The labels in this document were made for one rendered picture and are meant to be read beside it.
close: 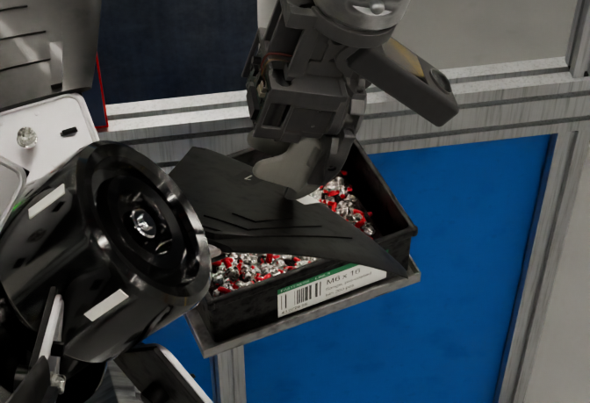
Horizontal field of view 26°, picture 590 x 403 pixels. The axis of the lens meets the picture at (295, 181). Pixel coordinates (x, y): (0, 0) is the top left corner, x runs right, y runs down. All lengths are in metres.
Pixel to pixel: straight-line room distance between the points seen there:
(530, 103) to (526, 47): 1.32
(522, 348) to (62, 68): 1.08
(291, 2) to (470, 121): 0.52
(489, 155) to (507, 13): 1.34
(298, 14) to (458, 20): 1.87
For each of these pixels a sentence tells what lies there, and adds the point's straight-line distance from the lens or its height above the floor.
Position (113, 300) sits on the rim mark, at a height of 1.22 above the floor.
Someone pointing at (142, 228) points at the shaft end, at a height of 1.22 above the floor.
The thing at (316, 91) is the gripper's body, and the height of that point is 1.15.
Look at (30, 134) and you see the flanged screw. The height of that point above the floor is 1.23.
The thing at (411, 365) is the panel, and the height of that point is 0.31.
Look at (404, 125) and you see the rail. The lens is 1.40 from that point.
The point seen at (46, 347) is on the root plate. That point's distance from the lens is 0.71.
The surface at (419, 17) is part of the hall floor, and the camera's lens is 2.79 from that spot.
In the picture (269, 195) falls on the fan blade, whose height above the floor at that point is 1.01.
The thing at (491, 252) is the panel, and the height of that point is 0.55.
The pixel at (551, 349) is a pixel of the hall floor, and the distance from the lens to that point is 2.25.
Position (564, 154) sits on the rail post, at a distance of 1.51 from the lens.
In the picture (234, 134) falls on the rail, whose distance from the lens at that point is 1.37.
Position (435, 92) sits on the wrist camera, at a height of 1.12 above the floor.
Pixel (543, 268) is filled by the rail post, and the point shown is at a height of 0.52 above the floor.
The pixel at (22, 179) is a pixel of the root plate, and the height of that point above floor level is 1.25.
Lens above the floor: 1.82
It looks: 48 degrees down
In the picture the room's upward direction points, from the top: straight up
